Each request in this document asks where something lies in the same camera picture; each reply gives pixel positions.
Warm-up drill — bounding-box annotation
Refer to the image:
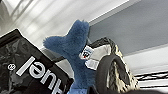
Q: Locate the blue plush shark toy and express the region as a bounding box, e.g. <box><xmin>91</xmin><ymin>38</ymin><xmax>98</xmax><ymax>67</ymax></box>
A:
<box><xmin>42</xmin><ymin>19</ymin><xmax>101</xmax><ymax>94</ymax></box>

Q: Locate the black bag with white print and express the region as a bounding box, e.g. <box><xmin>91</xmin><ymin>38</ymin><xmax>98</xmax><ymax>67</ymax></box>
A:
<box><xmin>0</xmin><ymin>28</ymin><xmax>75</xmax><ymax>94</ymax></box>

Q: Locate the black wire shelf rack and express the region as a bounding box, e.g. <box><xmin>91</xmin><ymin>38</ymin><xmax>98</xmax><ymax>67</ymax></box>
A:
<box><xmin>133</xmin><ymin>70</ymin><xmax>168</xmax><ymax>83</ymax></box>

